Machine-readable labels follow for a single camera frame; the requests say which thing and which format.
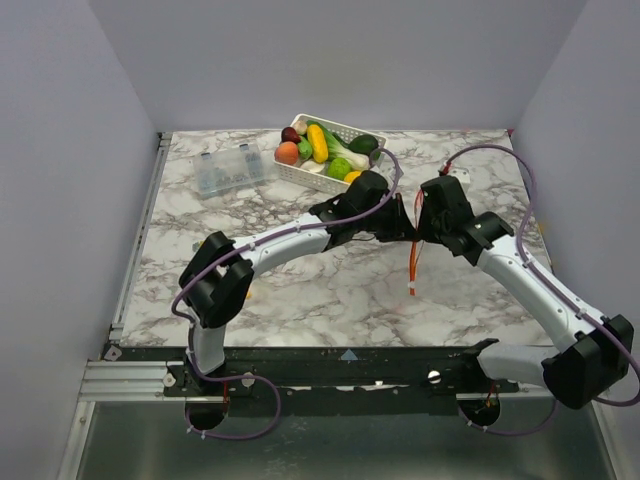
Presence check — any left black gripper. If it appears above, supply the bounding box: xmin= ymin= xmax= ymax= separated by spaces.
xmin=355 ymin=193 xmax=417 ymax=244

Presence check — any clear orange zip bag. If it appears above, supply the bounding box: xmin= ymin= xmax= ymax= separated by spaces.
xmin=408 ymin=190 xmax=425 ymax=296

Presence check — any white perforated plastic basket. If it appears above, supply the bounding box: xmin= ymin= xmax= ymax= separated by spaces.
xmin=274 ymin=113 xmax=387 ymax=195

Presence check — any light green toy vegetable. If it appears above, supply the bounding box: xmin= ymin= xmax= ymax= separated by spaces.
xmin=297 ymin=137 xmax=313 ymax=161

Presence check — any yellow toy corn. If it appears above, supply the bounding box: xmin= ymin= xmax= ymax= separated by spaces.
xmin=306 ymin=124 xmax=329 ymax=164

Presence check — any toy peach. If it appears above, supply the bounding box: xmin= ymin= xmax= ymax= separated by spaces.
xmin=274 ymin=141 xmax=299 ymax=166

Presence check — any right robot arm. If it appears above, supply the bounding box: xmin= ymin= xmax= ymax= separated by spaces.
xmin=418 ymin=175 xmax=634 ymax=409

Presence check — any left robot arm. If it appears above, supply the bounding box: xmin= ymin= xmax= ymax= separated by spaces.
xmin=172 ymin=171 xmax=417 ymax=395

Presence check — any yellow toy lemon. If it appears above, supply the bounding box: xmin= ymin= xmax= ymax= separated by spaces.
xmin=343 ymin=171 xmax=362 ymax=184

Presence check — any lime green toy fruit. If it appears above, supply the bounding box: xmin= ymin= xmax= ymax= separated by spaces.
xmin=326 ymin=157 xmax=352 ymax=181

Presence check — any dark green toy avocado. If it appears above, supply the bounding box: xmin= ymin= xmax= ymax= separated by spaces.
xmin=348 ymin=134 xmax=379 ymax=156

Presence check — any toy bok choy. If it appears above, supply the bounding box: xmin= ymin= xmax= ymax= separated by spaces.
xmin=306 ymin=120 xmax=370 ymax=171

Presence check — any white toy mushroom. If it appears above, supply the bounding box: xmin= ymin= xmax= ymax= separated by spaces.
xmin=299 ymin=160 xmax=325 ymax=174

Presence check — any toy garlic bulb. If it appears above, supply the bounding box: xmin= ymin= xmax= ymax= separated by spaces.
xmin=292 ymin=119 xmax=307 ymax=136

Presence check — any clear plastic parts box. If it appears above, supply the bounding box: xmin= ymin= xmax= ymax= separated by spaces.
xmin=192 ymin=143 xmax=275 ymax=198

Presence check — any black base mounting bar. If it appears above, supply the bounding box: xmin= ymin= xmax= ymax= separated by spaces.
xmin=93 ymin=345 xmax=530 ymax=422

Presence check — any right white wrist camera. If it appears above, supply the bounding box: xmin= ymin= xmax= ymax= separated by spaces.
xmin=447 ymin=168 xmax=471 ymax=193

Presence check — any aluminium extrusion rail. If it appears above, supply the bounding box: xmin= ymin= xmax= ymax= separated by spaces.
xmin=57 ymin=132 xmax=173 ymax=479

